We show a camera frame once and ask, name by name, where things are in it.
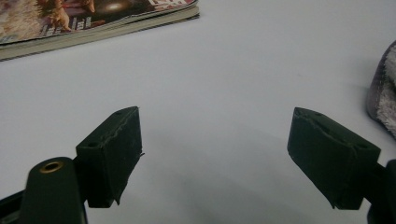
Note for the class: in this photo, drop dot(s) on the striped cleaning mitt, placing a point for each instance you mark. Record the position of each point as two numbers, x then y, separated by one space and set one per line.
386 99

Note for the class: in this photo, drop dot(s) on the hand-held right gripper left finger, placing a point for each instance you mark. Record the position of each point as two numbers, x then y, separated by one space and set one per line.
109 161

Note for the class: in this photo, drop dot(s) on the glossy magazine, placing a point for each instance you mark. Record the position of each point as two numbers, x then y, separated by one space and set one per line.
93 18

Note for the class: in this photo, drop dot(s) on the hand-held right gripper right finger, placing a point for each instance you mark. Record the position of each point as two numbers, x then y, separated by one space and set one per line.
333 161

